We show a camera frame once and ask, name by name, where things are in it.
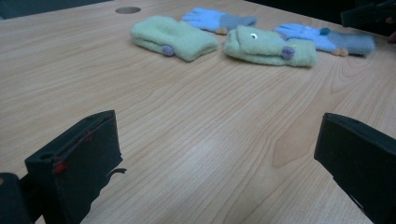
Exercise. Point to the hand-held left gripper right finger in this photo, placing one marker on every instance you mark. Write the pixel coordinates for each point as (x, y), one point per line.
(364, 165)

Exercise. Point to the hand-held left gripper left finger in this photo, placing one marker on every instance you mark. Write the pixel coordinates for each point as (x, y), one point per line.
(77, 161)

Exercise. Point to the blue and gray glove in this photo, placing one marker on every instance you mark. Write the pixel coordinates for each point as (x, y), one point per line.
(345, 42)
(208, 19)

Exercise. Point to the light green sock with eye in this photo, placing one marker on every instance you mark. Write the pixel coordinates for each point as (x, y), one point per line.
(264, 46)

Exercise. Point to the green fuzzy glove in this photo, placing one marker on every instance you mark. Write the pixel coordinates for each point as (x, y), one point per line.
(174, 35)

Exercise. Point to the round gray table grommet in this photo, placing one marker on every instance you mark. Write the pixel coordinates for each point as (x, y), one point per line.
(128, 10)

